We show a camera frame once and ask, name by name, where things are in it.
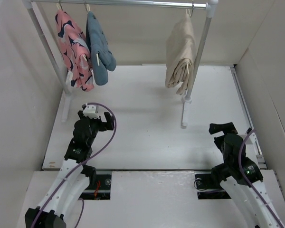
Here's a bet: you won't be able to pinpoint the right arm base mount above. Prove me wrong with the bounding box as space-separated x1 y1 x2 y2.
193 172 232 200

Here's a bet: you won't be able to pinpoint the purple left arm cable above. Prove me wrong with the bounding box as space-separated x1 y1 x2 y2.
30 102 117 228

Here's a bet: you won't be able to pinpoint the blue denim shorts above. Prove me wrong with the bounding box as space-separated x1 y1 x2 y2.
85 11 116 86

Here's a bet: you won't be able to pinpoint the wooden hanger with pink shorts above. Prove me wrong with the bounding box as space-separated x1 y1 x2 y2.
55 4 90 67

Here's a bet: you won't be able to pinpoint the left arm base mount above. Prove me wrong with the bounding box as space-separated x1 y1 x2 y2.
79 170 112 200

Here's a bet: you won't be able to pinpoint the pink patterned shorts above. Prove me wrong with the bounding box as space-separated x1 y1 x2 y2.
55 9 94 92

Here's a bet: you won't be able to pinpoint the wooden hanger with denim shorts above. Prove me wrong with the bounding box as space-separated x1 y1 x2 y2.
84 1 102 67

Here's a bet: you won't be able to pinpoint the beige trousers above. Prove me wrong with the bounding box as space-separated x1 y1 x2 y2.
165 13 195 95

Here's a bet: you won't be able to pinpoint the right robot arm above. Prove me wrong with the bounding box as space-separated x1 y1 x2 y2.
209 122 284 228

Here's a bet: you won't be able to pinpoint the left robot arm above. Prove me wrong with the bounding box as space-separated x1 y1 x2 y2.
25 103 116 228

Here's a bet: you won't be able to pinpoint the metal clothes rack frame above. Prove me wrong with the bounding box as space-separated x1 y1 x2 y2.
23 0 218 128

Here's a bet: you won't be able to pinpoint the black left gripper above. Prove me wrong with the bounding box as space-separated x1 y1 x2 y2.
79 110 114 146

